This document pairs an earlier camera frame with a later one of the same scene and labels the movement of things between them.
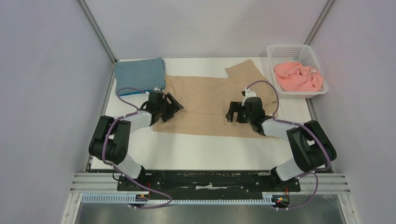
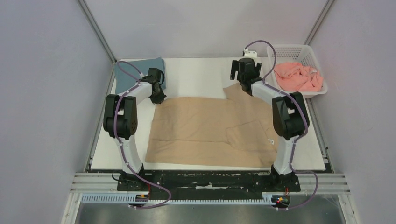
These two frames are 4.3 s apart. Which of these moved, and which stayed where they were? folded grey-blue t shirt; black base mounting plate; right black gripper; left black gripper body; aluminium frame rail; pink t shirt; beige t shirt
Moved: beige t shirt; left black gripper body; right black gripper
Stayed: folded grey-blue t shirt; pink t shirt; black base mounting plate; aluminium frame rail
